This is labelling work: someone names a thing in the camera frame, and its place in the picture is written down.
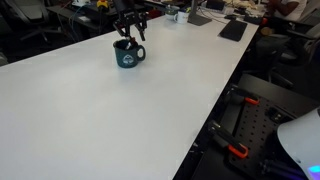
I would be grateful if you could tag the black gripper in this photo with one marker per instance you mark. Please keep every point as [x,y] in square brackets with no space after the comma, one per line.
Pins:
[130,16]

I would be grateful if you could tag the dark green mug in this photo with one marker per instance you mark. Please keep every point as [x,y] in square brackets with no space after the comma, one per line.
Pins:
[125,60]

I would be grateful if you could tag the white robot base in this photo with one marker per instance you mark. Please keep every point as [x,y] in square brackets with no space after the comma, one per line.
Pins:
[300,140]

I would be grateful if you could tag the green white cup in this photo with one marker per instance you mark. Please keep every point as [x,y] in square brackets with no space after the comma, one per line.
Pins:
[170,12]

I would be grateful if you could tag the red object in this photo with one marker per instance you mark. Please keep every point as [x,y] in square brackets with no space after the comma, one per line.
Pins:
[154,13]

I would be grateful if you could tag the yellow object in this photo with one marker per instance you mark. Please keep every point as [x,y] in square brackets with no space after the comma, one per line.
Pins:
[102,4]

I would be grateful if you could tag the white mug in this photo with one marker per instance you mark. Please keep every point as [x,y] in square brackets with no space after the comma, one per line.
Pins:
[181,17]

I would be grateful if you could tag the gray monitor stand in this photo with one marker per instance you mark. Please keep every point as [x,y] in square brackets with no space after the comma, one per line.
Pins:
[198,18]

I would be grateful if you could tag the black box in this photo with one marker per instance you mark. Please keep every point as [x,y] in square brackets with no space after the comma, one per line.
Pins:
[215,4]

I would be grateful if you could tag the black computer mouse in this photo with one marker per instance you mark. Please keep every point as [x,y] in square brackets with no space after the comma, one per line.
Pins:
[230,16]

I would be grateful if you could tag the black keyboard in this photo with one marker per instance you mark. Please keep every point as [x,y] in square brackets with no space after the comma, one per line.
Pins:
[233,30]

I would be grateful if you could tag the gray office chair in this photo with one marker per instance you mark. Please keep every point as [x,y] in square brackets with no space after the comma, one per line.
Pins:
[28,11]

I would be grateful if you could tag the pile of white papers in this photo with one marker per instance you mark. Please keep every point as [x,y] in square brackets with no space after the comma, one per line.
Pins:
[243,3]

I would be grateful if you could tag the black pouch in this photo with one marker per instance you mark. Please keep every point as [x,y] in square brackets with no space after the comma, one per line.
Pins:
[253,19]

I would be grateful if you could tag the black robot stand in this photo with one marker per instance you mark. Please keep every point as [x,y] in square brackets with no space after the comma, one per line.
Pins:
[266,88]

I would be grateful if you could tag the person in white shirt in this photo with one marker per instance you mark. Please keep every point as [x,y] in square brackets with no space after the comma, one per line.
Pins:
[290,8]

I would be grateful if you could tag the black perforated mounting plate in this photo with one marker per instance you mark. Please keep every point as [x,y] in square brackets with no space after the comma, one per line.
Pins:
[256,130]

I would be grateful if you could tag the black office chair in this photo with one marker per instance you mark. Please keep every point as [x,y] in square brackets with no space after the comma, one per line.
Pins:
[293,46]

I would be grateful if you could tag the black mounting bracket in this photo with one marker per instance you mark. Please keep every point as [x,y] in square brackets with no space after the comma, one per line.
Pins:
[276,115]

